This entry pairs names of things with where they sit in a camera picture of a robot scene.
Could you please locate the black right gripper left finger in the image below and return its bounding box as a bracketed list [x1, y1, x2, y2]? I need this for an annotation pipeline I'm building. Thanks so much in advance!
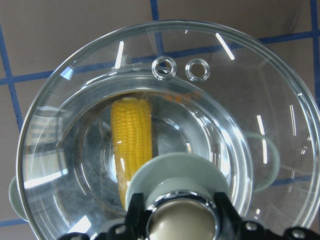
[124, 193, 150, 240]

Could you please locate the white electric cooking pot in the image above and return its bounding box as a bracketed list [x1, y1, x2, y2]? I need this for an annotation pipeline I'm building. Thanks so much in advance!
[9, 62, 280, 224]

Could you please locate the glass pot lid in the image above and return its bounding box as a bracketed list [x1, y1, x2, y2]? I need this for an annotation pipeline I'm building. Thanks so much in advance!
[9, 20, 320, 240]

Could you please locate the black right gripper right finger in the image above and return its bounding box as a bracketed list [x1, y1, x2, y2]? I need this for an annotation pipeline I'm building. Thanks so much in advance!
[214, 192, 240, 240]

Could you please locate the yellow corn cob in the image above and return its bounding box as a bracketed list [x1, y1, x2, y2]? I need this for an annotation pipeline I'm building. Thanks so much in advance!
[110, 97, 153, 208]

